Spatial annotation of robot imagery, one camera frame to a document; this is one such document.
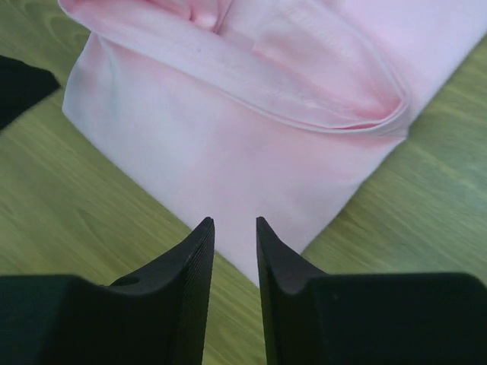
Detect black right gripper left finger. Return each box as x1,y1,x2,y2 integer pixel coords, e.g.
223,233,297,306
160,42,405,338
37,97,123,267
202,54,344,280
1,218,215,364

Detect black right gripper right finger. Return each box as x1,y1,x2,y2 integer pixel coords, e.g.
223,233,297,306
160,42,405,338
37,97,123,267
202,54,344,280
256,217,486,364

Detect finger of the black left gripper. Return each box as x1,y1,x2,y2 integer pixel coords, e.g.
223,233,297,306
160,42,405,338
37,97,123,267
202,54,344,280
1,56,60,129

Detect pink t shirt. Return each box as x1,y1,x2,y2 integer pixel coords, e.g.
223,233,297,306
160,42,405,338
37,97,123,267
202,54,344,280
59,1,486,282

